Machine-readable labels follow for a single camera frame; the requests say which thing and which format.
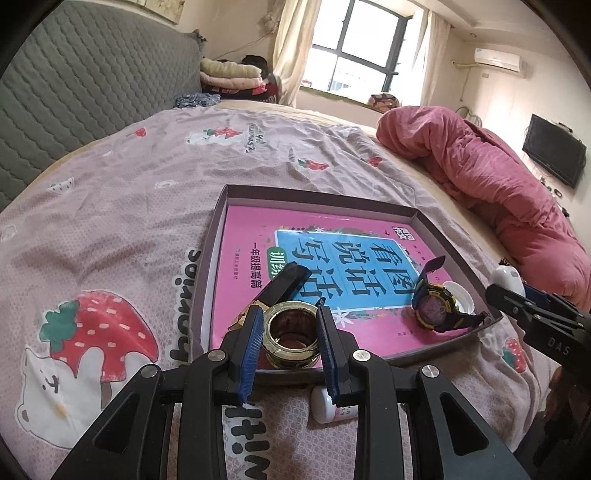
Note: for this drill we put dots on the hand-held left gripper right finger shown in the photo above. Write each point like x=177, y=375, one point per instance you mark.
x=328, y=355

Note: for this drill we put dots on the pink quilt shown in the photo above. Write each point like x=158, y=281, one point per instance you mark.
x=485, y=175

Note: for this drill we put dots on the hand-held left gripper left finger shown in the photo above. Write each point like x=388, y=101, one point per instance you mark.
x=251, y=350

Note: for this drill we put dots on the stack of folded clothes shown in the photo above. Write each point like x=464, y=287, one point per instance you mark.
x=228, y=69

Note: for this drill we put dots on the white ribbed bottle cap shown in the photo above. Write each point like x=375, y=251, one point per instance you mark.
x=459, y=295

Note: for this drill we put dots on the strawberry printed blanket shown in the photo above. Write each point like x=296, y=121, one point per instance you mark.
x=138, y=207

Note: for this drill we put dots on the pile of dark clothes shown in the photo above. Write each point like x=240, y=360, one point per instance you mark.
x=258, y=62

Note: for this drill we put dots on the floral wall painting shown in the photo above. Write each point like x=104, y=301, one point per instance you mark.
x=159, y=3

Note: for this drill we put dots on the black television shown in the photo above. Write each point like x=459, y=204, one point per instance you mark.
x=554, y=147

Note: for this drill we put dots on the small white bottle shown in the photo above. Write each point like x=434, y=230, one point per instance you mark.
x=323, y=408

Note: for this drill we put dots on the floral cushion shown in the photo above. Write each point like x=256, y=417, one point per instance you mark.
x=383, y=102

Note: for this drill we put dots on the white earbuds case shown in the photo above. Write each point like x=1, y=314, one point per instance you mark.
x=505, y=277

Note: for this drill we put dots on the grey quilted headboard cover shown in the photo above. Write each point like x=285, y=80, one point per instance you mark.
x=83, y=83

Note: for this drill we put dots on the brown shallow cardboard tray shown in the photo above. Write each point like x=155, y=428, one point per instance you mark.
x=323, y=205

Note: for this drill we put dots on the white air conditioner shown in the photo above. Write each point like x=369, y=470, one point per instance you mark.
x=501, y=60

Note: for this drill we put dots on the cream curtain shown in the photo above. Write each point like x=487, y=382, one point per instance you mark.
x=434, y=55
x=291, y=46

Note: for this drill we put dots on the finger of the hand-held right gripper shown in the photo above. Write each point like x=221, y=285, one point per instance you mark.
x=512, y=302
x=538, y=293

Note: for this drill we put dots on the window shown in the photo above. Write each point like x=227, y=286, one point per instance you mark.
x=364, y=37

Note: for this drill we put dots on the dark patterned cloth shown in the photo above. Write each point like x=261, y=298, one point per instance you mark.
x=196, y=100

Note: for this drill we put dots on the pink book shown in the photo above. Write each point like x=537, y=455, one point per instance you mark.
x=249, y=240

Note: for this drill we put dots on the black and yellow wristwatch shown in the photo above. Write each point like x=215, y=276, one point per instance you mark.
x=431, y=307

